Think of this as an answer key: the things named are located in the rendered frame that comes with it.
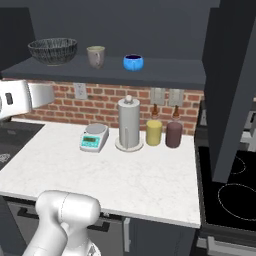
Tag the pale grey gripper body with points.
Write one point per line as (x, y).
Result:
(41, 94)

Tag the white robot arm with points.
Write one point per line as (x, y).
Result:
(63, 213)

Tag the dark grey cabinet shelf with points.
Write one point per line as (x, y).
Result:
(110, 71)

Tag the dark grey cabinet door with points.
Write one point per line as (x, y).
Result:
(230, 83)

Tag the black white patterned bowl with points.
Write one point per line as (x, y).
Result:
(53, 50)

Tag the dark sink basin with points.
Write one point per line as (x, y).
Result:
(16, 140)

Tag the grey mug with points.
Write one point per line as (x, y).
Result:
(96, 56)

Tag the white teal kitchen scale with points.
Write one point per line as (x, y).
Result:
(94, 138)

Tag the grey paper towel holder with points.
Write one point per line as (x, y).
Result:
(129, 124)

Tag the blue cup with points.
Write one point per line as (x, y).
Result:
(133, 62)

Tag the yellow bottle with brown neck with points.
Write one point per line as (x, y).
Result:
(153, 131)

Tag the dark red bottle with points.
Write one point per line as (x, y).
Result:
(174, 133)

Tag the grey drawer front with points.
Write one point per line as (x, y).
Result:
(110, 238)

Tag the dark grey cupboard door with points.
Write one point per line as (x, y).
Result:
(160, 240)

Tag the black hob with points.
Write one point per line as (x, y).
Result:
(230, 200)

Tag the grey wall socket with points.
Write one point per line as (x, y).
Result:
(80, 91)

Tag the grey wall switch plate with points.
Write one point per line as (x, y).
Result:
(157, 96)
(175, 97)

